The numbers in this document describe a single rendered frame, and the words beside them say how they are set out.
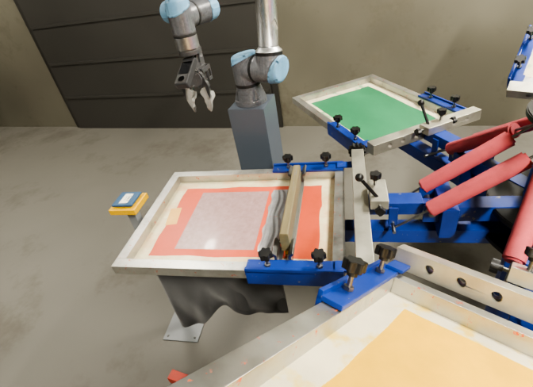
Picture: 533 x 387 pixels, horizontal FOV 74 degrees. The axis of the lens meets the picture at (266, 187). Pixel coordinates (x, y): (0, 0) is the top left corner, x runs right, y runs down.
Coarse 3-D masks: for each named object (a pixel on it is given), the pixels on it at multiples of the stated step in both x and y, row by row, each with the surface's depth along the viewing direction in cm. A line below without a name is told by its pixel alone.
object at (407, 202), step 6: (390, 198) 120; (396, 198) 120; (402, 198) 119; (408, 198) 119; (414, 198) 118; (420, 198) 118; (390, 204) 118; (396, 204) 118; (402, 204) 117; (408, 204) 117; (414, 204) 116; (420, 204) 116; (372, 210) 121; (402, 210) 119; (408, 210) 118; (414, 210) 118; (420, 210) 118
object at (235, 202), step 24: (192, 192) 157; (216, 192) 155; (240, 192) 152; (264, 192) 149; (312, 192) 144; (192, 216) 143; (216, 216) 140; (240, 216) 138; (264, 216) 136; (312, 216) 132
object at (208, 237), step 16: (176, 224) 140; (192, 224) 139; (208, 224) 137; (224, 224) 136; (240, 224) 134; (256, 224) 133; (304, 224) 129; (160, 240) 134; (176, 240) 132; (192, 240) 131; (208, 240) 130; (224, 240) 128; (240, 240) 127; (256, 240) 126; (304, 240) 122; (208, 256) 123; (224, 256) 122; (240, 256) 121; (256, 256) 119; (304, 256) 116
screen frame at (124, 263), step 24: (168, 192) 154; (336, 192) 136; (144, 216) 142; (336, 216) 124; (144, 240) 135; (336, 240) 115; (120, 264) 121; (144, 264) 120; (168, 264) 118; (192, 264) 116; (216, 264) 114; (240, 264) 113
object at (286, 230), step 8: (296, 168) 141; (296, 176) 136; (296, 184) 132; (288, 192) 129; (296, 192) 130; (288, 200) 125; (296, 200) 129; (288, 208) 121; (296, 208) 129; (288, 216) 117; (288, 224) 114; (280, 232) 112; (288, 232) 112; (280, 240) 113; (288, 240) 112; (288, 248) 114
